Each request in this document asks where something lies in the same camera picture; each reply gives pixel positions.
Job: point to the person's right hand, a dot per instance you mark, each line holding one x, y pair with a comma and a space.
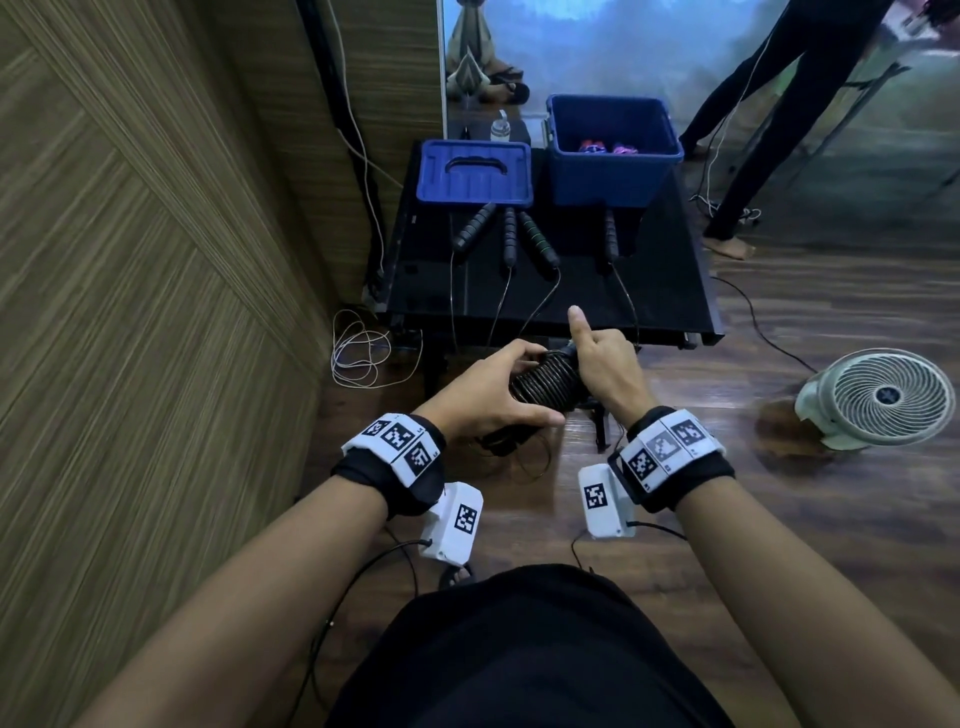
615, 375

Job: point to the person's left hand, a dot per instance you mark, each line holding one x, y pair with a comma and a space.
472, 397

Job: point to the blue plastic bin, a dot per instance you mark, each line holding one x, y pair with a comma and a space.
615, 184

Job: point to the person's left forearm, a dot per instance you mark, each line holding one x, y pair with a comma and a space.
232, 607

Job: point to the person's right forearm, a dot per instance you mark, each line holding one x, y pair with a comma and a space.
802, 607

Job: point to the person's left foot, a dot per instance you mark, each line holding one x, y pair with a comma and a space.
455, 576

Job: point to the blue bin lid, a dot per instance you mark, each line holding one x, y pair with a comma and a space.
442, 191

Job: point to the person's black clothing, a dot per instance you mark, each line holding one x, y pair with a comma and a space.
532, 652

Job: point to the black wristband with marker tags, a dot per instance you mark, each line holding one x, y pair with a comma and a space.
667, 457
390, 454

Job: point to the black glossy low table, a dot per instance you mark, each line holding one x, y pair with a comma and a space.
667, 292

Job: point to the black pouch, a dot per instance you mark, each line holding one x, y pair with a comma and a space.
469, 133

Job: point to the white water bottle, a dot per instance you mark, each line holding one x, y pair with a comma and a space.
500, 129

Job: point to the white floor fan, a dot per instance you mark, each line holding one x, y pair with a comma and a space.
885, 397

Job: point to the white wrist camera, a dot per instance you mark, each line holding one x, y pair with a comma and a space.
454, 525
600, 502

